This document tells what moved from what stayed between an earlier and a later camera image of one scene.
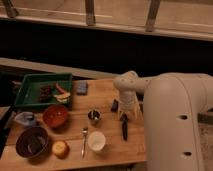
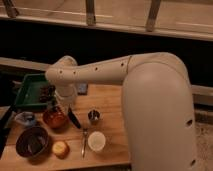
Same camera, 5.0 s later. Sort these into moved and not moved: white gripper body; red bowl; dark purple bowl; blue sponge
Moved: white gripper body
Not moved: blue sponge; dark purple bowl; red bowl
